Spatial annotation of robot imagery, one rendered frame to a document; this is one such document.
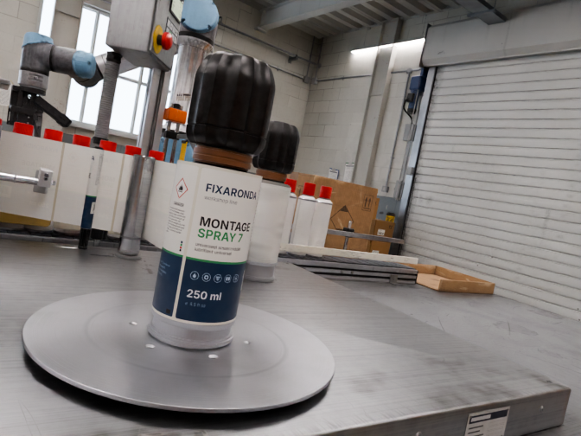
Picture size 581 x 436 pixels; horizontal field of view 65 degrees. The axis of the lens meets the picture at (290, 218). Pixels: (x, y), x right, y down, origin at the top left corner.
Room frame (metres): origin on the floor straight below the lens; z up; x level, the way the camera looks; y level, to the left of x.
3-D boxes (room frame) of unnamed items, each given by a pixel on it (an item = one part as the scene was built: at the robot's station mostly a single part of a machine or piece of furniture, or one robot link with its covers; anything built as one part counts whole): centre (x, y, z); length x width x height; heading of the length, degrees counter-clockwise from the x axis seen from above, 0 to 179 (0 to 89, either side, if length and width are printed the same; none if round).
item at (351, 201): (1.71, -0.11, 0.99); 0.30 x 0.24 x 0.27; 124
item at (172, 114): (1.10, 0.31, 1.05); 0.10 x 0.04 x 0.33; 34
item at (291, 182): (1.23, 0.02, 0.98); 0.05 x 0.05 x 0.20
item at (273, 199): (0.87, 0.05, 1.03); 0.09 x 0.09 x 0.30
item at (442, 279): (1.62, -0.55, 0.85); 0.30 x 0.26 x 0.04; 124
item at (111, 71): (1.05, 0.46, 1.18); 0.04 x 0.04 x 0.21
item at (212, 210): (0.47, 0.08, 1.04); 0.09 x 0.09 x 0.29
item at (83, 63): (1.38, 0.72, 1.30); 0.11 x 0.11 x 0.08; 11
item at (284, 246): (1.19, 0.01, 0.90); 1.07 x 0.01 x 0.02; 124
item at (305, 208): (1.27, -0.04, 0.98); 0.05 x 0.05 x 0.20
